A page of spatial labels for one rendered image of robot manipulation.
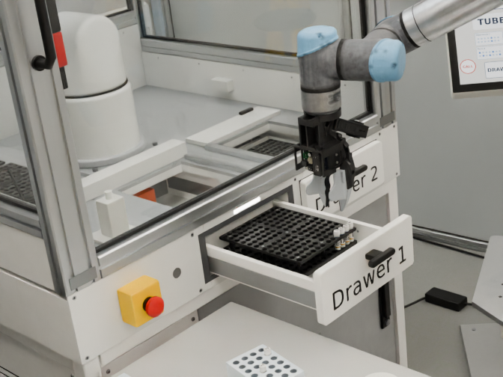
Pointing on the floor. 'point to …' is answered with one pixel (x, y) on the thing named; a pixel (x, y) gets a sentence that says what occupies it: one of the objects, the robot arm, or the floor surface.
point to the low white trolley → (229, 333)
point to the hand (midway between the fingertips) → (335, 200)
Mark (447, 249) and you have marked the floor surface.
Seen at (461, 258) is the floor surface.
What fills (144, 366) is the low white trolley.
